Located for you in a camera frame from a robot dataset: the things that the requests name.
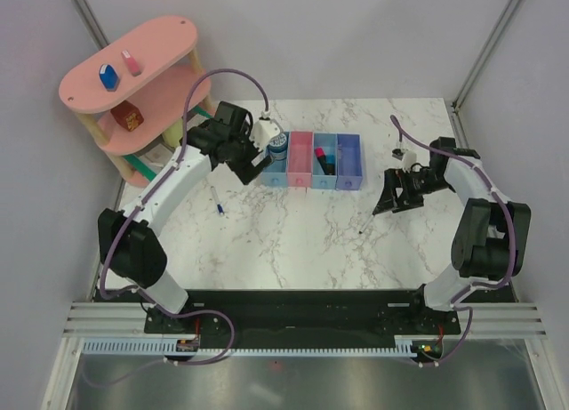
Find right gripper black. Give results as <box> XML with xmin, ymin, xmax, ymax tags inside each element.
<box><xmin>373</xmin><ymin>168</ymin><xmax>451</xmax><ymax>214</ymax></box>

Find blue tape roll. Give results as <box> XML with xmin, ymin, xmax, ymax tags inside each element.
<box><xmin>267</xmin><ymin>133</ymin><xmax>288</xmax><ymax>161</ymax></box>

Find black marker pen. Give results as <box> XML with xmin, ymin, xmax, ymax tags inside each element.
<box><xmin>358</xmin><ymin>214</ymin><xmax>374</xmax><ymax>235</ymax></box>

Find pink black highlighter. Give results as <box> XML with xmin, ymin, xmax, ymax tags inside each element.
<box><xmin>315</xmin><ymin>147</ymin><xmax>329</xmax><ymax>175</ymax></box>

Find white blue pen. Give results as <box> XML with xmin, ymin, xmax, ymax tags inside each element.
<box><xmin>210</xmin><ymin>186</ymin><xmax>225</xmax><ymax>216</ymax></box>

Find blue white eraser block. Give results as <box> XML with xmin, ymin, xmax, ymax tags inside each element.
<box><xmin>99</xmin><ymin>64</ymin><xmax>120</xmax><ymax>92</ymax></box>

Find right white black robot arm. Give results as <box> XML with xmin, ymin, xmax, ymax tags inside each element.
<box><xmin>373</xmin><ymin>137</ymin><xmax>531</xmax><ymax>334</ymax></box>

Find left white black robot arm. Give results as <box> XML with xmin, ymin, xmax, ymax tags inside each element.
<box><xmin>98</xmin><ymin>101</ymin><xmax>282</xmax><ymax>333</ymax></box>

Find light blue left bin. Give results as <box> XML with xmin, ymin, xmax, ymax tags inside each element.
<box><xmin>260</xmin><ymin>150</ymin><xmax>288</xmax><ymax>188</ymax></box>

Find light blue bin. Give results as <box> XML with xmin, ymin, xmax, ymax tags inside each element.
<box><xmin>260</xmin><ymin>150</ymin><xmax>288</xmax><ymax>188</ymax></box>
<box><xmin>312</xmin><ymin>133</ymin><xmax>337</xmax><ymax>189</ymax></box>

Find pink bin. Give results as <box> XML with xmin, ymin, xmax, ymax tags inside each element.
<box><xmin>286</xmin><ymin>132</ymin><xmax>313</xmax><ymax>188</ymax></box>

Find purple blue bin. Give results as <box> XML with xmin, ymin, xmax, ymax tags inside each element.
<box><xmin>336</xmin><ymin>133</ymin><xmax>364</xmax><ymax>191</ymax></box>

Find light blue middle bin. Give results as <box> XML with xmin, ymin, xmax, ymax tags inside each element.
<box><xmin>312</xmin><ymin>133</ymin><xmax>337</xmax><ymax>189</ymax></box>

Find pale yellow cylinder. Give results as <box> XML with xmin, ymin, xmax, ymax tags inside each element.
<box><xmin>162</xmin><ymin>118</ymin><xmax>184</xmax><ymax>148</ymax></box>

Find green spiral notebook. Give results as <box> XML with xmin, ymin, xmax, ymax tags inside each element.
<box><xmin>123</xmin><ymin>107</ymin><xmax>214</xmax><ymax>182</ymax></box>

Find pink three-tier wooden shelf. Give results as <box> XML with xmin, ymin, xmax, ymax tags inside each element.
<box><xmin>59</xmin><ymin>15</ymin><xmax>215</xmax><ymax>188</ymax></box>

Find red brown patterned box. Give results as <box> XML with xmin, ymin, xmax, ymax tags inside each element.
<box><xmin>110</xmin><ymin>100</ymin><xmax>144</xmax><ymax>132</ymax></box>

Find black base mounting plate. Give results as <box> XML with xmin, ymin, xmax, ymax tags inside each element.
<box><xmin>144</xmin><ymin>290</ymin><xmax>461</xmax><ymax>351</ymax></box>

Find pink white eraser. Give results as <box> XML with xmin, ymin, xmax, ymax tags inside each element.
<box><xmin>121</xmin><ymin>50</ymin><xmax>141</xmax><ymax>76</ymax></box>

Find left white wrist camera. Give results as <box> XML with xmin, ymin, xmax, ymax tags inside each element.
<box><xmin>249</xmin><ymin>118</ymin><xmax>282</xmax><ymax>150</ymax></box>

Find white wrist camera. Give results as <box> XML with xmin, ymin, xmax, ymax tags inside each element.
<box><xmin>249</xmin><ymin>118</ymin><xmax>282</xmax><ymax>150</ymax></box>
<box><xmin>392</xmin><ymin>148</ymin><xmax>417</xmax><ymax>171</ymax></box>

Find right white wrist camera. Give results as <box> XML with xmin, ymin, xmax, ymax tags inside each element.
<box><xmin>392</xmin><ymin>148</ymin><xmax>417</xmax><ymax>171</ymax></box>

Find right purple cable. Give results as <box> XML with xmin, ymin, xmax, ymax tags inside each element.
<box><xmin>389</xmin><ymin>114</ymin><xmax>519</xmax><ymax>369</ymax></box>

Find purple cable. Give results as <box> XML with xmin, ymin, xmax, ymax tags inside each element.
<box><xmin>389</xmin><ymin>114</ymin><xmax>519</xmax><ymax>369</ymax></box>
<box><xmin>79</xmin><ymin>68</ymin><xmax>270</xmax><ymax>388</ymax></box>

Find right white cable duct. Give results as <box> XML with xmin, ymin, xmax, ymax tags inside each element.
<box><xmin>395</xmin><ymin>337</ymin><xmax>417</xmax><ymax>358</ymax></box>

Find white cable duct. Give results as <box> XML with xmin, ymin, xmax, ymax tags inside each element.
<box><xmin>395</xmin><ymin>337</ymin><xmax>417</xmax><ymax>358</ymax></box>
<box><xmin>82</xmin><ymin>337</ymin><xmax>200</xmax><ymax>356</ymax></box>

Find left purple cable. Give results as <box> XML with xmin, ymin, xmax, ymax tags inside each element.
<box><xmin>79</xmin><ymin>68</ymin><xmax>270</xmax><ymax>388</ymax></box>

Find left white cable duct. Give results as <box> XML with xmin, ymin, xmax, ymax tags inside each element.
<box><xmin>82</xmin><ymin>337</ymin><xmax>200</xmax><ymax>356</ymax></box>

